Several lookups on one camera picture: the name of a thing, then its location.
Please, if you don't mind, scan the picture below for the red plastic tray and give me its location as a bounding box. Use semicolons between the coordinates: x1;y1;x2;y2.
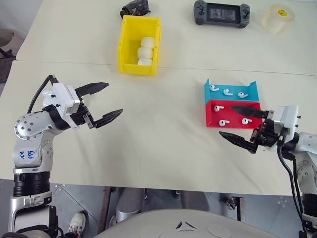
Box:
205;99;265;129

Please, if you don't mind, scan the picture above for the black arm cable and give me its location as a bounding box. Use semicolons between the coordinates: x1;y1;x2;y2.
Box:
26;74;60;114
277;128;308;238

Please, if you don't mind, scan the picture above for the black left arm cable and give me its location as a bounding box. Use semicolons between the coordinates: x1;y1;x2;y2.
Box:
26;74;60;114

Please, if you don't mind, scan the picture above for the white sneaker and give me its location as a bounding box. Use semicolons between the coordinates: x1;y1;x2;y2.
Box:
67;212;87;235

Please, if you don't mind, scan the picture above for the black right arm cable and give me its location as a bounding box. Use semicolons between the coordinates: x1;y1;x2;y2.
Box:
277;128;308;238

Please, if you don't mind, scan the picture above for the metal table bracket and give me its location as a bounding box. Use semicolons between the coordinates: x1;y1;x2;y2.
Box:
222;195;246;221

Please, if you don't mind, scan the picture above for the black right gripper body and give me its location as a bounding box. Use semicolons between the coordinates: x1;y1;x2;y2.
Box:
250;118;280;150

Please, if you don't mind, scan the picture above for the beige chair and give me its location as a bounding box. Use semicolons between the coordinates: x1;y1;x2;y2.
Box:
0;28;17;84

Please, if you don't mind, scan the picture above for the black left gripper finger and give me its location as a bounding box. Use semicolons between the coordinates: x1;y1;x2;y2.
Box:
93;108;124;129
75;82;110;98

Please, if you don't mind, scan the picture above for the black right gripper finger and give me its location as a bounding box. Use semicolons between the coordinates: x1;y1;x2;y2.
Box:
218;131;260;154
230;106;269;119

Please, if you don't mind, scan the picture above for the dark grey handheld game console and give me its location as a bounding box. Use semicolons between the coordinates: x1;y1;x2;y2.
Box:
193;0;251;29

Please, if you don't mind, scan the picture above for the black crumpled plastic bag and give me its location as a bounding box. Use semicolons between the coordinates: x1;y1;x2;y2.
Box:
120;0;151;17

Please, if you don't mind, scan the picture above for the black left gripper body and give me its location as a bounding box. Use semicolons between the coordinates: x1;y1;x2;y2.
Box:
70;97;98;129

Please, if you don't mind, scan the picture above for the silver rounded robot leg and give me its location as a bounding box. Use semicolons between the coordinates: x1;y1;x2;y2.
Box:
115;187;147;223

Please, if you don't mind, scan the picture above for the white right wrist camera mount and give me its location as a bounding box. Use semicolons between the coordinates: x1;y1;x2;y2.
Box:
268;105;300;152

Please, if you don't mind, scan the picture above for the blue plastic tray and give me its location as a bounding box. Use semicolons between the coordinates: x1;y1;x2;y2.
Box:
203;78;261;105

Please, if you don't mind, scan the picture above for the yellow plastic bin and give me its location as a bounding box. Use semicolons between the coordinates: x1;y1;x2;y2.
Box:
117;14;163;76

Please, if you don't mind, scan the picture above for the clear tape roll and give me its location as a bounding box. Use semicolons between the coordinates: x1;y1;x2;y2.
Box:
260;3;297;34

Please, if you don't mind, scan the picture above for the grey robot torso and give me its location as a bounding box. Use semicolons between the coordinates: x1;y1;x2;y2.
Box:
94;209;305;238

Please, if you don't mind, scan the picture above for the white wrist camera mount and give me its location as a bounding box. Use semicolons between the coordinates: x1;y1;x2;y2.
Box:
42;83;85;130
268;105;300;152

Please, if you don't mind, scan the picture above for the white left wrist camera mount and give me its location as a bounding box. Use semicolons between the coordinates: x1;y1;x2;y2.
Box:
42;83;85;130

